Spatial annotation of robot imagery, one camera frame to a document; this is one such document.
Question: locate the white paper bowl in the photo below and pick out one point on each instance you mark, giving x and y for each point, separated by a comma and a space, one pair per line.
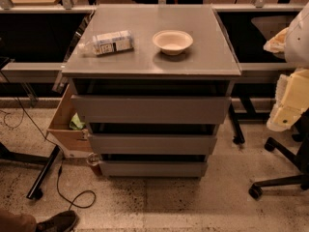
172, 42

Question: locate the black desk leg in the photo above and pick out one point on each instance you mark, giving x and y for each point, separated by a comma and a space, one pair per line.
35, 191
250, 114

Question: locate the cardboard box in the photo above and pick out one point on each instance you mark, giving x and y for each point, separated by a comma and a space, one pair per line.
75, 143

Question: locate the grey drawer cabinet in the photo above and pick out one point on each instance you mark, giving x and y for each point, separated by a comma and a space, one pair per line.
207, 69

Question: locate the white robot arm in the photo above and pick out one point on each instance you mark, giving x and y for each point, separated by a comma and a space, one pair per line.
301, 21

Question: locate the black desk leg left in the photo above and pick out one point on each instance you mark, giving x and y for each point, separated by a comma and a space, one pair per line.
35, 191

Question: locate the grey bottom drawer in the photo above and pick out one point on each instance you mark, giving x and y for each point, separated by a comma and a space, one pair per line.
153, 169

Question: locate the black desk leg right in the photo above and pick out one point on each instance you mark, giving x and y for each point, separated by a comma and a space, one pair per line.
250, 114

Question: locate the black shoe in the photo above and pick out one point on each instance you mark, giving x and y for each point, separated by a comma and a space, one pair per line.
62, 222

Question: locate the green crumpled bag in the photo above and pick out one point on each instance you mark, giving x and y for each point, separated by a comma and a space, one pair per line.
76, 124

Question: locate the plastic water bottle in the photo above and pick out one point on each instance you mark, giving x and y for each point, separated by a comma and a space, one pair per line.
108, 43

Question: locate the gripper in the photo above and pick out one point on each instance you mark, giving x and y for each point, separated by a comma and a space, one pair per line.
297, 45

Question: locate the brown trouser leg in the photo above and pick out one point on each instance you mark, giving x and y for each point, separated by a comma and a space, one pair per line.
10, 222

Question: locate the clear glass jar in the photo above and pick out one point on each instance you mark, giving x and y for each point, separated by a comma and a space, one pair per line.
93, 162

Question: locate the grey top drawer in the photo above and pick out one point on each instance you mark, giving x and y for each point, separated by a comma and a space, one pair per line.
151, 110

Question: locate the grey drawer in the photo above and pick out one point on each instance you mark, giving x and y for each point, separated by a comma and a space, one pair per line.
153, 169
151, 110
152, 144

